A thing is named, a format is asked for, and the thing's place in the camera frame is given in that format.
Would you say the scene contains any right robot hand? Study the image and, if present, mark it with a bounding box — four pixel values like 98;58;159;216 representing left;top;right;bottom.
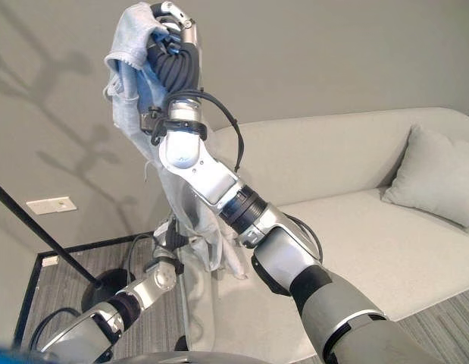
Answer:
147;1;202;99

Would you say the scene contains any light grey garment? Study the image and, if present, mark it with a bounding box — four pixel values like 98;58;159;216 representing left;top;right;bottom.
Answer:
102;2;251;281

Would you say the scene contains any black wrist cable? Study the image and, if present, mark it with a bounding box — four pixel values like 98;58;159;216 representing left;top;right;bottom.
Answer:
127;234;159;284
188;89;245;173

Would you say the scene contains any white wall socket plate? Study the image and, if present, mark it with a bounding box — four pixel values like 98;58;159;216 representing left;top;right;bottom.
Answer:
26;196;77;216

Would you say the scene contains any black clothes rack pole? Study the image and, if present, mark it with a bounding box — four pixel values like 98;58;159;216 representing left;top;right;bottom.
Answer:
0;177;103;287

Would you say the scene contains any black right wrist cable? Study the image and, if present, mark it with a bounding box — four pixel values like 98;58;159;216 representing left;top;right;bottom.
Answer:
188;89;245;173

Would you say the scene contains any light grey cushion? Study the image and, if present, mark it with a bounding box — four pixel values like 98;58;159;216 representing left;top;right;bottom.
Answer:
381;123;469;233

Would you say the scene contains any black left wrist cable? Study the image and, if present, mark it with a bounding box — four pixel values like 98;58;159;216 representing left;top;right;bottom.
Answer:
127;234;159;284

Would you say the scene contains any black round rack base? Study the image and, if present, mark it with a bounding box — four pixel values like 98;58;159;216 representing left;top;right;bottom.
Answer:
80;268;131;312

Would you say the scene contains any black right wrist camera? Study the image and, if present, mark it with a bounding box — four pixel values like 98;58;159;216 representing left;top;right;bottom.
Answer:
139;107;164;134

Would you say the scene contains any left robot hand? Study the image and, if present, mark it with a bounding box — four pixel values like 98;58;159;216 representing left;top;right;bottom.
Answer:
152;218;188;262

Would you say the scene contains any light grey fabric sofa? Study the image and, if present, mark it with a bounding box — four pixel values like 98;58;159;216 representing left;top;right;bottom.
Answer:
180;105;469;359

